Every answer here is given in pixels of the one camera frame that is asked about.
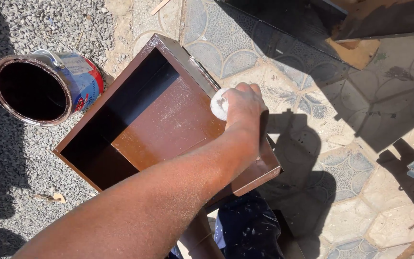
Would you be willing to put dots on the person's left hand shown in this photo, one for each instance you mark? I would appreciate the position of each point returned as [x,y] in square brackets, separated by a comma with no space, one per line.
[244,108]

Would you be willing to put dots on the person's left fingers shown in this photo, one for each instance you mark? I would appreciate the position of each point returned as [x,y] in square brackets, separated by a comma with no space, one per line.
[247,88]

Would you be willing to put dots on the white round polishing pad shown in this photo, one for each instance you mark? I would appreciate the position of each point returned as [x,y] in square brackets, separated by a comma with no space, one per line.
[218,106]

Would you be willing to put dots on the dark painted wooden board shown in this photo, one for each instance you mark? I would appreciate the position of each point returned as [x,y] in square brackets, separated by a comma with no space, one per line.
[293,25]

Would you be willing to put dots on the brown varnished wooden drawer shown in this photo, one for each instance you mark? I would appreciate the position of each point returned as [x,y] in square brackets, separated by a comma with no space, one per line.
[156,118]

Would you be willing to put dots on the thin wooden stick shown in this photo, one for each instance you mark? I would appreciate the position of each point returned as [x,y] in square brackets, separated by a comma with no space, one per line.
[160,6]

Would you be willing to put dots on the person's blue paint-speckled trousers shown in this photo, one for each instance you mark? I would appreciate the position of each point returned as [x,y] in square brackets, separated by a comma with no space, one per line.
[246,226]

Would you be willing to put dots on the brown wooden board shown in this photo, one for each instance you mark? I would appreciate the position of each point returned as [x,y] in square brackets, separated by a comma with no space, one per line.
[386,18]

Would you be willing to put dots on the open blue red paint can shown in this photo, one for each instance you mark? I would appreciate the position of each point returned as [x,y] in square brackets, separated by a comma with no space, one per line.
[81,81]

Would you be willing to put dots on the small wood scrap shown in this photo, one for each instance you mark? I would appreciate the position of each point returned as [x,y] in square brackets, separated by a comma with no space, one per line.
[50,198]

